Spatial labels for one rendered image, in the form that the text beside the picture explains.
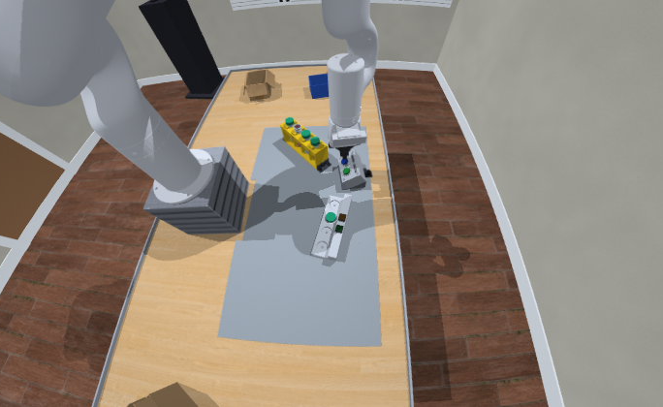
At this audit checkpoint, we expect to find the blue open-top box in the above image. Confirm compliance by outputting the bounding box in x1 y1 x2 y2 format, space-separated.
309 74 329 99

